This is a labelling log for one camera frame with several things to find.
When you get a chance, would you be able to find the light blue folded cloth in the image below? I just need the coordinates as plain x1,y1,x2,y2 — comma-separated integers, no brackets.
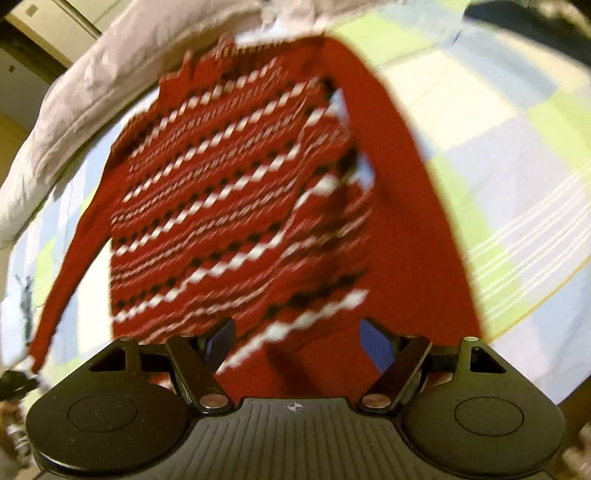
1,274,34,358

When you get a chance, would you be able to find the red knitted patterned sweater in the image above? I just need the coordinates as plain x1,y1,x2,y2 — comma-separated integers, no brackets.
29,36,480,399

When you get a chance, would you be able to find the left mauve pillow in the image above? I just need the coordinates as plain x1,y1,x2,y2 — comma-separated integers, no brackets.
0,0,288,250

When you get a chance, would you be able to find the checkered bed sheet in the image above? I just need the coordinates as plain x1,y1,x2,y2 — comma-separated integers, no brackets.
1,1,590,402

